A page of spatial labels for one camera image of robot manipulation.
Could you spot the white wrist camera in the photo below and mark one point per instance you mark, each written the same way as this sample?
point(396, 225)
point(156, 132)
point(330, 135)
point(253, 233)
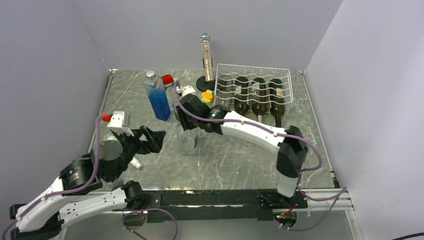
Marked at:
point(185, 90)
point(118, 122)

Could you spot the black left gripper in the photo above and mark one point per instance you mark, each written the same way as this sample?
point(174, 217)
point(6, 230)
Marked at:
point(154, 143)

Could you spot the red toy block car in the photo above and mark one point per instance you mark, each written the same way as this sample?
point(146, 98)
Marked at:
point(167, 80)

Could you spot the white handheld microphone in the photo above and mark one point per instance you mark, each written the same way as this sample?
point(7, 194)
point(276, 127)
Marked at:
point(136, 163)

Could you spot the green wine bottle brown label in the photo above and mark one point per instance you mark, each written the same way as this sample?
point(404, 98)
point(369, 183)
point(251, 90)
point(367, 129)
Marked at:
point(258, 98)

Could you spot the clear round glass bottle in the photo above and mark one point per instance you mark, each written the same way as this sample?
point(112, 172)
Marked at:
point(188, 141)

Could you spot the yellow green toy blocks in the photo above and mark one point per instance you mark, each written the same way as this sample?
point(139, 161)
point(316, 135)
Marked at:
point(207, 97)

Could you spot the dark green wine bottle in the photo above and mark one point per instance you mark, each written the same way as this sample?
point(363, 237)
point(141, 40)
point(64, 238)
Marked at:
point(241, 95)

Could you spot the tall blue square bottle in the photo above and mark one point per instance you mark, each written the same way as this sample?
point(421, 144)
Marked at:
point(157, 96)

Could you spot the clear glass wine bottle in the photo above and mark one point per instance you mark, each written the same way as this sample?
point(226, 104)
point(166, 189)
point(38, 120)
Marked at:
point(223, 91)

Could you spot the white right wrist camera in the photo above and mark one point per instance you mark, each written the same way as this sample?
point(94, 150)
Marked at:
point(185, 90)

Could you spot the white wire wine rack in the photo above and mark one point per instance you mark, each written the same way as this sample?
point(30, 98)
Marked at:
point(252, 72)

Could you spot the black microphone stand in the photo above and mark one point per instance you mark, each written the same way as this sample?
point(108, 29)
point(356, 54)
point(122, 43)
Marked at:
point(202, 85)

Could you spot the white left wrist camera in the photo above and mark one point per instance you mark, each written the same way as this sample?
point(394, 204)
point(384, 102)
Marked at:
point(118, 122)

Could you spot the glitter microphone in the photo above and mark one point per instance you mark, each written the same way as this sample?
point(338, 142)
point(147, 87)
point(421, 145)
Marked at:
point(206, 56)

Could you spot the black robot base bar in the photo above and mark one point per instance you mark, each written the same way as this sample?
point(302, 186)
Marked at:
point(227, 204)

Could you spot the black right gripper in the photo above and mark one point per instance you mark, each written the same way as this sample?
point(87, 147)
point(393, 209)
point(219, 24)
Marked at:
point(186, 125)

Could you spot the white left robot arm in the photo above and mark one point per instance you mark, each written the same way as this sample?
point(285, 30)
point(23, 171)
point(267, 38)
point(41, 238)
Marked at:
point(60, 204)

